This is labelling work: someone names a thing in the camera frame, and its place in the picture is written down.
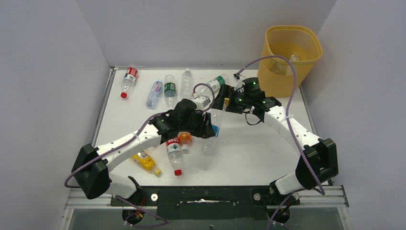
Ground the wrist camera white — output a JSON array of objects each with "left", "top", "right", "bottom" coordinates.
[
  {"left": 193, "top": 96, "right": 211, "bottom": 111},
  {"left": 234, "top": 73, "right": 246, "bottom": 93}
]

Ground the red label bottle red cap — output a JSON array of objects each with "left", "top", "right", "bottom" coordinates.
[{"left": 166, "top": 138, "right": 184, "bottom": 176}]

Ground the amber tea bottle red label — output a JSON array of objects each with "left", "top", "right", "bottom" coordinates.
[{"left": 223, "top": 98, "right": 229, "bottom": 111}]

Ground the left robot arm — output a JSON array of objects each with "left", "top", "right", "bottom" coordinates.
[{"left": 69, "top": 99, "right": 215, "bottom": 199}]

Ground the orange soda bottle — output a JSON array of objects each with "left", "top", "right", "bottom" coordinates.
[{"left": 178, "top": 132, "right": 192, "bottom": 154}]

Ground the yellow plastic waste bin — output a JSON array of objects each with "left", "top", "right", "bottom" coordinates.
[{"left": 257, "top": 25, "right": 323, "bottom": 98}]

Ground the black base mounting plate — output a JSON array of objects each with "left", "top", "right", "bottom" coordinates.
[{"left": 111, "top": 185, "right": 300, "bottom": 224}]

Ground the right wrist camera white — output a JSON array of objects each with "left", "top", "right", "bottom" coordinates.
[{"left": 234, "top": 73, "right": 246, "bottom": 93}]

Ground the clear bottle dark green label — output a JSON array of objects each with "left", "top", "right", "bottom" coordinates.
[{"left": 164, "top": 74, "right": 177, "bottom": 109}]

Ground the clear bottle blue purple label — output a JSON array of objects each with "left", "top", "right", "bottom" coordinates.
[{"left": 145, "top": 80, "right": 163, "bottom": 109}]

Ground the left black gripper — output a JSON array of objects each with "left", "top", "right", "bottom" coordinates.
[{"left": 179, "top": 110, "right": 214, "bottom": 139}]

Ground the clear bottle green white label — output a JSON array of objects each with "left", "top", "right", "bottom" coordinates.
[{"left": 196, "top": 74, "right": 229, "bottom": 99}]

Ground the yellow juice bottle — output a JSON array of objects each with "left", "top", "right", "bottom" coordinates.
[{"left": 132, "top": 150, "right": 161, "bottom": 177}]

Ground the clear bottle red label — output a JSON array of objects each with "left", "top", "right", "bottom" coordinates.
[{"left": 120, "top": 67, "right": 138, "bottom": 99}]

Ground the clear unlabelled bottle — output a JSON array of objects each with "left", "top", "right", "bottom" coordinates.
[{"left": 180, "top": 69, "right": 192, "bottom": 100}]

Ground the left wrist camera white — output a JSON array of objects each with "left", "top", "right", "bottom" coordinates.
[{"left": 193, "top": 96, "right": 211, "bottom": 111}]

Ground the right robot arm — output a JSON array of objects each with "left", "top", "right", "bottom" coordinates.
[{"left": 215, "top": 78, "right": 338, "bottom": 205}]

